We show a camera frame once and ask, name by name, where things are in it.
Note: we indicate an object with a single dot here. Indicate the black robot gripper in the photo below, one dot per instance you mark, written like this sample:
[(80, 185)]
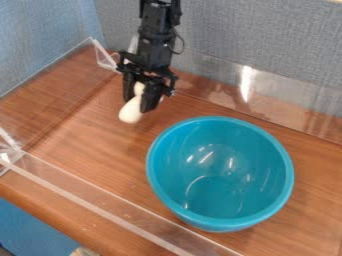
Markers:
[(148, 68)]

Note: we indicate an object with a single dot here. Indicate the white brown toy mushroom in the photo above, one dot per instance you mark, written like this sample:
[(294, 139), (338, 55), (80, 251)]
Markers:
[(130, 113)]

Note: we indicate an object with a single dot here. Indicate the blue plastic bowl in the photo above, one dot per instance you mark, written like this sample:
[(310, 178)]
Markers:
[(220, 173)]

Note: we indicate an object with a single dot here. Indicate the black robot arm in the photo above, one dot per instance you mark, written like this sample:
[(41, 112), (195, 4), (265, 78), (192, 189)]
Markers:
[(156, 33)]

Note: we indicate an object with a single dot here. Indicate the clear acrylic left barrier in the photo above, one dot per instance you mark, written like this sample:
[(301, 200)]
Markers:
[(35, 107)]

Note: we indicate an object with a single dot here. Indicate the clear acrylic barrier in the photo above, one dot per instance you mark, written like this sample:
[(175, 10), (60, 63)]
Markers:
[(297, 104), (131, 217), (35, 107)]

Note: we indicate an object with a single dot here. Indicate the clear acrylic back barrier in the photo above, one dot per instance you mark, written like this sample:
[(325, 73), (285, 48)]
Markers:
[(297, 104)]

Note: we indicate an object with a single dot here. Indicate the clear acrylic front barrier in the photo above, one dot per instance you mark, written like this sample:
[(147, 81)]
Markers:
[(131, 217)]

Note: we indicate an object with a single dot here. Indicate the clear acrylic corner bracket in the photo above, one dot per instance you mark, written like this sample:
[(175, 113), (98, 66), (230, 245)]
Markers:
[(107, 60)]

